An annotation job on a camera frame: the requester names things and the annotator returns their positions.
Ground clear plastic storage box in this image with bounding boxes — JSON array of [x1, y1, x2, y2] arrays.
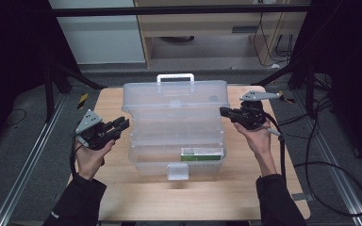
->
[[121, 73, 230, 182]]

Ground light wooden desk unit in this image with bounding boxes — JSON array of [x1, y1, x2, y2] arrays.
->
[[134, 0, 312, 69]]

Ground green and white medicine box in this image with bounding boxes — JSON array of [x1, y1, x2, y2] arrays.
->
[[180, 147, 225, 163]]

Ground black curtain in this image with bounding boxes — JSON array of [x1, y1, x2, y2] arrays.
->
[[0, 0, 80, 152], [290, 0, 362, 175]]

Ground thin black floor cable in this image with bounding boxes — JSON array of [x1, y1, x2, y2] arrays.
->
[[1, 107, 28, 128]]

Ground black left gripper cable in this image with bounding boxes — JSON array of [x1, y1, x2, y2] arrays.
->
[[69, 136, 83, 177]]

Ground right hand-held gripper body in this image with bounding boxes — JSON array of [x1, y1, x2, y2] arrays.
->
[[237, 89, 282, 131]]

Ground aluminium floor rail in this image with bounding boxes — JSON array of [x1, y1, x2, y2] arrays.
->
[[0, 93, 68, 226], [295, 90, 362, 226]]

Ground person's right hand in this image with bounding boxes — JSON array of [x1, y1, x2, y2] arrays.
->
[[233, 122, 272, 156]]

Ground yellow and black tape strip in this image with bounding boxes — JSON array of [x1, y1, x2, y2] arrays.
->
[[76, 92, 90, 110], [278, 89, 296, 105]]

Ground grey tape piece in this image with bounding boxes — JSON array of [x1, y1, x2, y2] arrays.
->
[[291, 192, 314, 202]]

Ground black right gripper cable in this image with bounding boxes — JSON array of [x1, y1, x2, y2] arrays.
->
[[263, 111, 288, 186]]

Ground white cabinet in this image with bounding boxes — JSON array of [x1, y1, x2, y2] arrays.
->
[[48, 0, 147, 65]]

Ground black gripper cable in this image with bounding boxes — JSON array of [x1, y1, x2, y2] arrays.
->
[[69, 136, 83, 177], [263, 111, 288, 186]]

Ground black hanging desk cables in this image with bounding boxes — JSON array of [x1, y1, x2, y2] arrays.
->
[[253, 12, 295, 68]]

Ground black metal stand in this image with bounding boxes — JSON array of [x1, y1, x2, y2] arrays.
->
[[253, 59, 316, 120], [43, 59, 107, 123]]

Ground person's left hand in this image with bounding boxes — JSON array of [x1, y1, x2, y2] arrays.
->
[[74, 139, 116, 182]]

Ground black horizontal metal bar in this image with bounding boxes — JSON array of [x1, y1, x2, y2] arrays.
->
[[51, 4, 311, 17]]

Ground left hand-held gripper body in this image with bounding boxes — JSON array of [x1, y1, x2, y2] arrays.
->
[[74, 108, 121, 151]]

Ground black floor cable bundle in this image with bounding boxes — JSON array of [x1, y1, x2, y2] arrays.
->
[[277, 93, 335, 127]]

